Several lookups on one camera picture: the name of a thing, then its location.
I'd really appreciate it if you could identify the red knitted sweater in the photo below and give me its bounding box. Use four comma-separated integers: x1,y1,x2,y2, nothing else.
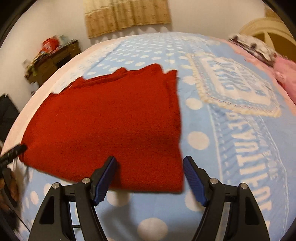
20,64,184,193

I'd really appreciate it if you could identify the left hand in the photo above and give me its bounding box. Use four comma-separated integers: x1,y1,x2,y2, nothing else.
1,168,19,213

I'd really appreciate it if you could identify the black bag on floor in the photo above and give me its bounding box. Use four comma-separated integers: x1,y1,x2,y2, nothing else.
0,94,20,143

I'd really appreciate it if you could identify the brown wooden cabinet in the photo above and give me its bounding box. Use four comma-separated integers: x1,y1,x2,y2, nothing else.
25,40,81,86

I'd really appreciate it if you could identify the pink blue bed sheet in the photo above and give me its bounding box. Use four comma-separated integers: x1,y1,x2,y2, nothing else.
3,33,295,240

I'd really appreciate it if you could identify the red bag on cabinet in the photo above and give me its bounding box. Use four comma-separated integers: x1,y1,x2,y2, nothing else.
41,37,60,53

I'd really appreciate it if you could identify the black white patterned pillow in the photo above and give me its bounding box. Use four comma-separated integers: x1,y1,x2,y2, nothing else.
228,34,278,67

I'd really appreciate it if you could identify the beige patterned curtain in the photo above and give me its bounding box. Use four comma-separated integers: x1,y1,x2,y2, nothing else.
83,0,171,39

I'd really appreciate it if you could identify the cream wooden headboard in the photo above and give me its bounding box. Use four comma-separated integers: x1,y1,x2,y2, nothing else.
239,18,295,56

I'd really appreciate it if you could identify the black cable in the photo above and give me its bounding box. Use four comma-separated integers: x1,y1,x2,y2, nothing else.
14,208,82,232

